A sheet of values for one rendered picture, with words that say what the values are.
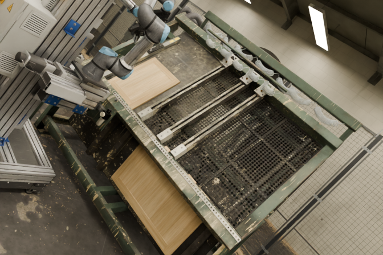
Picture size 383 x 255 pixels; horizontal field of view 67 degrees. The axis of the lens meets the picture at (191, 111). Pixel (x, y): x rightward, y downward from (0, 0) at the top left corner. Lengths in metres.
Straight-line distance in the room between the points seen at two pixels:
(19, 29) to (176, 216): 1.76
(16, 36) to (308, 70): 6.55
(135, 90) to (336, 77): 5.48
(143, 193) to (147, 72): 1.17
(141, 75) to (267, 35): 5.71
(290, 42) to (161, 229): 6.28
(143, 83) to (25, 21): 1.29
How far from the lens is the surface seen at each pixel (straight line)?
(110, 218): 2.65
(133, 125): 2.53
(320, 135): 2.70
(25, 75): 2.20
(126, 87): 2.85
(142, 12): 1.93
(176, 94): 2.68
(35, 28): 1.99
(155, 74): 2.94
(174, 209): 2.56
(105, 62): 2.11
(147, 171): 2.68
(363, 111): 7.19
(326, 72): 7.50
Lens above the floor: 1.60
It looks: 8 degrees down
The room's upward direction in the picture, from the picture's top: 42 degrees clockwise
